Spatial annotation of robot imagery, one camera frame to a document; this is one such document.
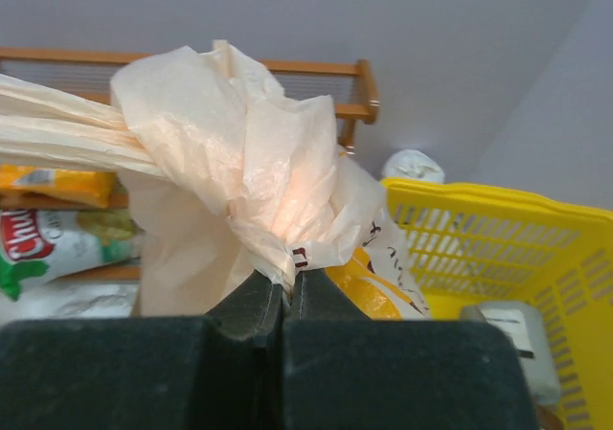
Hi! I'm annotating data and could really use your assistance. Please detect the orange plastic grocery bag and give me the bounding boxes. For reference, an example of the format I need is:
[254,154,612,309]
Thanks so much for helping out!
[0,39,430,320]

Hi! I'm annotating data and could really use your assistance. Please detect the grey wrapped package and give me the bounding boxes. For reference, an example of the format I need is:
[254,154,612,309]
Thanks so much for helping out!
[460,301,562,406]

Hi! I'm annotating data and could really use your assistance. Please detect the white paper roll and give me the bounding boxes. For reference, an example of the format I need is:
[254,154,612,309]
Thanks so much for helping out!
[381,149,445,184]

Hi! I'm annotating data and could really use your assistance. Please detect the wooden shelf rack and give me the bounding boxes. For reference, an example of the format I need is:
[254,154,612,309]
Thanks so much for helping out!
[0,46,380,283]

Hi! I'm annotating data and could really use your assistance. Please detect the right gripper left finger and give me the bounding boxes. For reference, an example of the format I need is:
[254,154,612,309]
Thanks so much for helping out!
[1,273,283,429]

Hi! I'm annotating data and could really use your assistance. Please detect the yellow chips bag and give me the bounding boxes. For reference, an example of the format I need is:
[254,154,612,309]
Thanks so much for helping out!
[1,165,116,210]

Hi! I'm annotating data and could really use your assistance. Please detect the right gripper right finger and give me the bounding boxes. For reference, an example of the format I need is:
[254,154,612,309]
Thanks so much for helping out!
[282,270,538,429]

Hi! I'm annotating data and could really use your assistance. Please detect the green white Chulz chips bag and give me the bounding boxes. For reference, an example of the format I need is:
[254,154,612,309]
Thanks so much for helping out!
[1,209,142,301]

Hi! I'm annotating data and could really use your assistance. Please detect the yellow mesh basket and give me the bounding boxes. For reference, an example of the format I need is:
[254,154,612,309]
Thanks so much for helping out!
[384,178,612,429]

